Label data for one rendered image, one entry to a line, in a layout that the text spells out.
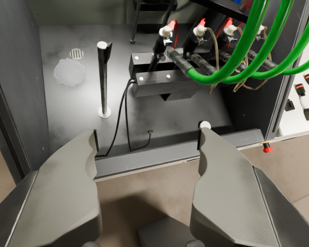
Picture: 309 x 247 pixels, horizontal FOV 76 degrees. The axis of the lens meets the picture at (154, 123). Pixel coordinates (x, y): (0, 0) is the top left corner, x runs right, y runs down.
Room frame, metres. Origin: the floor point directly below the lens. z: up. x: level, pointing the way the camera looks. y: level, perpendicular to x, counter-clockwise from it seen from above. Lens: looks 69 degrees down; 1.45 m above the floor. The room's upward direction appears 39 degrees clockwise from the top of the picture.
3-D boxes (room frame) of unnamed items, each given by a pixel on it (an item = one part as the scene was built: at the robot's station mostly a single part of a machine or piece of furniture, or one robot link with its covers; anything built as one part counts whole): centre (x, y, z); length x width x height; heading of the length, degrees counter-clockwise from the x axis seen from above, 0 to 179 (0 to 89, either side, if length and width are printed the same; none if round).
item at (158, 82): (0.40, 0.03, 0.91); 0.34 x 0.10 x 0.15; 140
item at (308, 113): (0.56, -0.33, 0.99); 0.12 x 0.02 x 0.02; 46
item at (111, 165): (0.15, -0.08, 0.87); 0.62 x 0.04 x 0.16; 140
